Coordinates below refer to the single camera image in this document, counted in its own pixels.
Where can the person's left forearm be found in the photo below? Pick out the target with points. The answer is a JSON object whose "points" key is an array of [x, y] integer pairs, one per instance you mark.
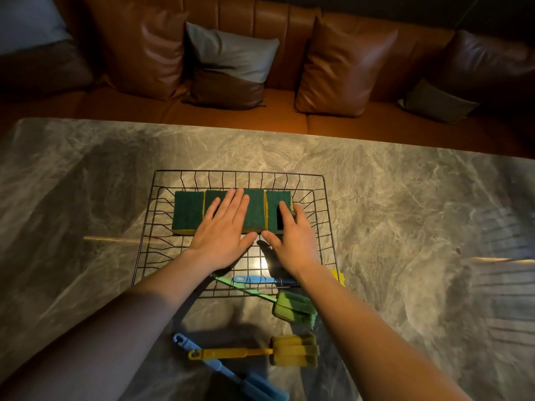
{"points": [[125, 321]]}

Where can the person's left hand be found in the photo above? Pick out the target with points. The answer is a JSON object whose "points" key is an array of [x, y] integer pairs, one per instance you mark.
{"points": [[219, 242]]}

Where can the dark brown and grey cushion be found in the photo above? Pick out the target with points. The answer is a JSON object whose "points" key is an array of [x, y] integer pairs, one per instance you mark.
{"points": [[468, 75]]}

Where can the person's right hand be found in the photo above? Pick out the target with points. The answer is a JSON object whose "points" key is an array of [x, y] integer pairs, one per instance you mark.
{"points": [[296, 246]]}

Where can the yellow sponge bottle brush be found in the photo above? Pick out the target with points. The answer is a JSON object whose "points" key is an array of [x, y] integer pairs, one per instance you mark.
{"points": [[292, 350]]}

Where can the person's left thumb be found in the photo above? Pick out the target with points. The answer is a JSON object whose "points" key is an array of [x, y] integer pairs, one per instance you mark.
{"points": [[250, 241]]}

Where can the person's left middle finger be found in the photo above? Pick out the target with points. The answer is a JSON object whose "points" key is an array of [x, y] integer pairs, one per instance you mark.
{"points": [[235, 206]]}

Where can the brown leather sofa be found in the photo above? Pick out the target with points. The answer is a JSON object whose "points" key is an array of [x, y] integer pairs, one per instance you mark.
{"points": [[276, 108]]}

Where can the green sponge bottle brush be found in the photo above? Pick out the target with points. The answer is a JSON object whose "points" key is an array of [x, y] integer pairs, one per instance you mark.
{"points": [[292, 306]]}

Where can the green scouring sponge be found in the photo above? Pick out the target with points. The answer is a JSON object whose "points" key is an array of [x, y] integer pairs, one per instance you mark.
{"points": [[188, 212], [272, 210], [255, 212]]}

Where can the yellow brush head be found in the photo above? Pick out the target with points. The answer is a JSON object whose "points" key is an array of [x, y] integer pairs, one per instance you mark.
{"points": [[337, 278]]}

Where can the person's left little finger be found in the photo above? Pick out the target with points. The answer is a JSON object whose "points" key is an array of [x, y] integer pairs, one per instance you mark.
{"points": [[212, 209]]}

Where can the person's right thumb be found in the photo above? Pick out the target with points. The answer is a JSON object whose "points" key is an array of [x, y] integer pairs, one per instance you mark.
{"points": [[271, 239]]}

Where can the brown leather cushion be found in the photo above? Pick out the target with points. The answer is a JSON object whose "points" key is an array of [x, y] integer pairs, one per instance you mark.
{"points": [[142, 50], [342, 70]]}

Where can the blue sponge bottle brush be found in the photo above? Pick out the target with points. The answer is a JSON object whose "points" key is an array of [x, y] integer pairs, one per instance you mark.
{"points": [[217, 365]]}

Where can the person's right forearm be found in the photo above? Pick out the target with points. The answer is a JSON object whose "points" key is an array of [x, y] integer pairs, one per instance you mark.
{"points": [[359, 334]]}

